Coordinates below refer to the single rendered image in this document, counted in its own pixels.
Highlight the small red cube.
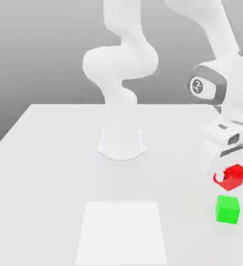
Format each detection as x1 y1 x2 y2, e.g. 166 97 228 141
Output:
212 163 243 192

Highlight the small green cube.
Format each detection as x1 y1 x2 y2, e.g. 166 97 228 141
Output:
215 194 241 225

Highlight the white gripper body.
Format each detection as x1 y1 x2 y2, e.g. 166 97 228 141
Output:
199 138 243 176

